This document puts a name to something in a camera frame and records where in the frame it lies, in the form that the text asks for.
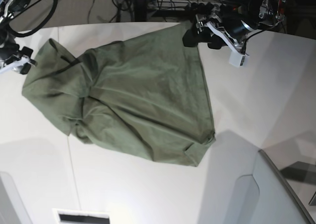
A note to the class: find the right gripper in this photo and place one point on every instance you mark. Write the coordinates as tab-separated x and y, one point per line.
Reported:
14	59

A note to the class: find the black power strip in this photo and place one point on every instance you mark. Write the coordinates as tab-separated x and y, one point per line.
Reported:
204	8

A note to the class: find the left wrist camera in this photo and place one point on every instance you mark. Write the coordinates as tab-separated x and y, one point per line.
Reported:
238	60

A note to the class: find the olive green t-shirt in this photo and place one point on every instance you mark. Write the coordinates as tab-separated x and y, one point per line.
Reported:
146	96

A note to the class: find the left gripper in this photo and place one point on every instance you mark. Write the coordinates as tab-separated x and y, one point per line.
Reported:
214	27

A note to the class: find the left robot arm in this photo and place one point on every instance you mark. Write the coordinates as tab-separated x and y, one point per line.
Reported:
253	17

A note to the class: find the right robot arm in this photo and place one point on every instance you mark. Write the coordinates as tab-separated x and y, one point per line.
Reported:
10	10

